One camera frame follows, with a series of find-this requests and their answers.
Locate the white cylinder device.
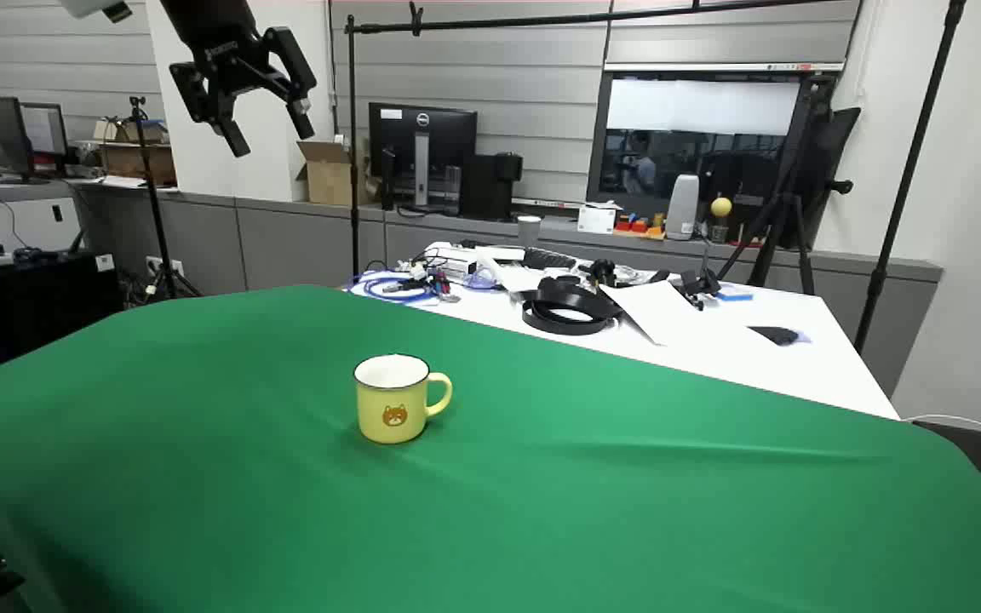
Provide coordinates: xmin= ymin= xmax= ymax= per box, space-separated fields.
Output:
xmin=664 ymin=171 xmax=702 ymax=241

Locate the dark desk monitor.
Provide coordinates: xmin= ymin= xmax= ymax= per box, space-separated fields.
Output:
xmin=0 ymin=95 xmax=73 ymax=181

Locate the yellow enamel mug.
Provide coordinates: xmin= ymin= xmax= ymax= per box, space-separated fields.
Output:
xmin=352 ymin=352 xmax=455 ymax=448

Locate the black slanted light stand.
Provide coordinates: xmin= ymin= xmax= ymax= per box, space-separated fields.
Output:
xmin=853 ymin=0 xmax=971 ymax=353

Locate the white clutter pile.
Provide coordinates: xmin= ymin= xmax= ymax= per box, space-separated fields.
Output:
xmin=418 ymin=239 xmax=517 ymax=294

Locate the dark flat pad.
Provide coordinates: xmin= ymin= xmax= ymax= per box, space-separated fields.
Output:
xmin=746 ymin=323 xmax=811 ymax=347

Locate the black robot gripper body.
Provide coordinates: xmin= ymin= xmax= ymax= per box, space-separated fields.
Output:
xmin=160 ymin=0 xmax=262 ymax=71

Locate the open cardboard box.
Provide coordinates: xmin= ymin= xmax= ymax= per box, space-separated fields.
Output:
xmin=296 ymin=136 xmax=360 ymax=212

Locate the black computer monitor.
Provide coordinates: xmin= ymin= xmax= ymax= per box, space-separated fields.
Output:
xmin=366 ymin=100 xmax=479 ymax=215

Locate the blue cable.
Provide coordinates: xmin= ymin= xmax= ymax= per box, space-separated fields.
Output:
xmin=356 ymin=270 xmax=451 ymax=306

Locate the large wall display screen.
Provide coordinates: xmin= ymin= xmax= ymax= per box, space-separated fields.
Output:
xmin=586 ymin=69 xmax=842 ymax=230

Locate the black coiled cable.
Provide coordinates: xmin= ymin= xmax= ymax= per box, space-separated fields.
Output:
xmin=517 ymin=271 xmax=621 ymax=336

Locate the black box speaker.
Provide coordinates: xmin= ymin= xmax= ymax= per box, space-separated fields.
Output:
xmin=455 ymin=149 xmax=526 ymax=221

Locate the black camera tripod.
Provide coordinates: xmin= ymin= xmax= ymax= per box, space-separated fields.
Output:
xmin=714 ymin=71 xmax=862 ymax=299

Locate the grey partition wall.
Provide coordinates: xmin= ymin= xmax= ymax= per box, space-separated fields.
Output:
xmin=68 ymin=181 xmax=948 ymax=396

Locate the flat brown cardboard box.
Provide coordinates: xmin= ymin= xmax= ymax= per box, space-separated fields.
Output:
xmin=96 ymin=136 xmax=177 ymax=187

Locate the thin black tripod stand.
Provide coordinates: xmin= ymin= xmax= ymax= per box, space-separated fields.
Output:
xmin=126 ymin=93 xmax=205 ymax=303

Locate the green table cloth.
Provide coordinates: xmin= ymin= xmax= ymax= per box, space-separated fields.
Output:
xmin=0 ymin=283 xmax=981 ymax=613

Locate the white paper sheet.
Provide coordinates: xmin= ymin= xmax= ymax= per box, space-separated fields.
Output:
xmin=595 ymin=279 xmax=722 ymax=352

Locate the small white box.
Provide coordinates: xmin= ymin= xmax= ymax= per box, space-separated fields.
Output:
xmin=576 ymin=202 xmax=621 ymax=239

